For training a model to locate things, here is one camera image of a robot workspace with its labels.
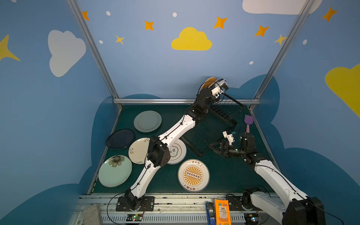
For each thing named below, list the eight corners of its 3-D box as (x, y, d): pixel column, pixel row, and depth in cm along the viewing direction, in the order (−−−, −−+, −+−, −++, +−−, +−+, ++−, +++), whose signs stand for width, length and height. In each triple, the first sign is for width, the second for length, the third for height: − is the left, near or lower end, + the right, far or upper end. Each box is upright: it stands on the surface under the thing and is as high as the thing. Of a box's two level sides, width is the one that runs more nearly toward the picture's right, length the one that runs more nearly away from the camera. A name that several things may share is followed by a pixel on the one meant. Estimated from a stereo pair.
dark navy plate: (104, 149, 97) (103, 147, 95) (111, 130, 107) (110, 128, 105) (131, 149, 97) (130, 147, 95) (135, 130, 107) (135, 129, 105)
